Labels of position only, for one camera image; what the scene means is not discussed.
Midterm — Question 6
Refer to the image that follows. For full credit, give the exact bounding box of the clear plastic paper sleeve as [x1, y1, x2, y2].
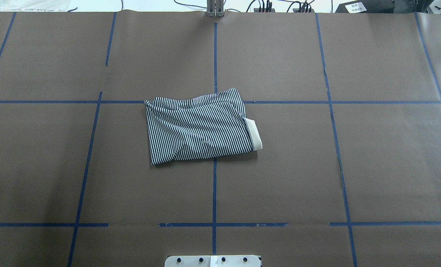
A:
[0, 0, 70, 12]

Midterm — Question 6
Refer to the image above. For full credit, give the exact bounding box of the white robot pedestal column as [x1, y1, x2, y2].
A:
[164, 255, 262, 267]

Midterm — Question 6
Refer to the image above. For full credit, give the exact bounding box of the brown paper table cover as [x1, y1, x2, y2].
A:
[0, 10, 441, 267]

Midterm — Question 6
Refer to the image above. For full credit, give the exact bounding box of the upper black orange connector box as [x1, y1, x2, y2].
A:
[253, 0, 275, 13]

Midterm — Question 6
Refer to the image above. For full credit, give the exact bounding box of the blue white striped polo shirt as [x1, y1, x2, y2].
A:
[144, 88, 263, 165]

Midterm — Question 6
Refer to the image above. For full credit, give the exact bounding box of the black box with white label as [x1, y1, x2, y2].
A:
[334, 0, 395, 14]

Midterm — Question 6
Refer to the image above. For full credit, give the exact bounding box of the aluminium frame post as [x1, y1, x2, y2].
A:
[206, 0, 225, 17]

